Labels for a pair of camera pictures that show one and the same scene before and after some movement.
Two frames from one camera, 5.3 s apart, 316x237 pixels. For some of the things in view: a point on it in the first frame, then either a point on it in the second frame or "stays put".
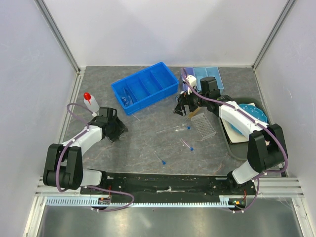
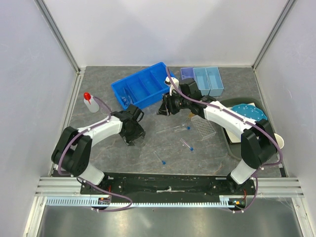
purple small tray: [188, 71] stays put
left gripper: [120, 127] → [129, 139]
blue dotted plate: [254, 112] stays put
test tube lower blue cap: [162, 161] stays put
